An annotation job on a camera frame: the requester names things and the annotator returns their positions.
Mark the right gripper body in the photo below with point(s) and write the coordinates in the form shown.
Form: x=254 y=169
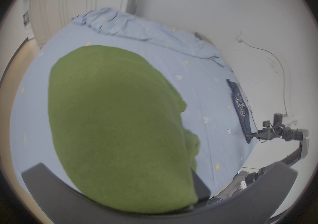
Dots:
x=267 y=134

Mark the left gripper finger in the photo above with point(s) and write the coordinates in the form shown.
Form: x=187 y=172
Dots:
x=201 y=189

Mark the green shorts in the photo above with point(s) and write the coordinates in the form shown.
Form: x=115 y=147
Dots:
x=119 y=131

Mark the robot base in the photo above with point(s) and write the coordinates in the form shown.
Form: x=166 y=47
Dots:
x=236 y=183

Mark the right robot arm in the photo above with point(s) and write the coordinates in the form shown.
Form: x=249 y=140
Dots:
x=304 y=146

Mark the bed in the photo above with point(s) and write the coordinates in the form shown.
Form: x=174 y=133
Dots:
x=211 y=108

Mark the dark blue printed T-shirt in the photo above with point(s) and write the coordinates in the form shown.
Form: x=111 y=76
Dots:
x=239 y=103

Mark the pale blue quilt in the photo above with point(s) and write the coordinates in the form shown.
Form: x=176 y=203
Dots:
x=149 y=34

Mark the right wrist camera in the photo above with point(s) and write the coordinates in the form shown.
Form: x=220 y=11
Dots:
x=267 y=124

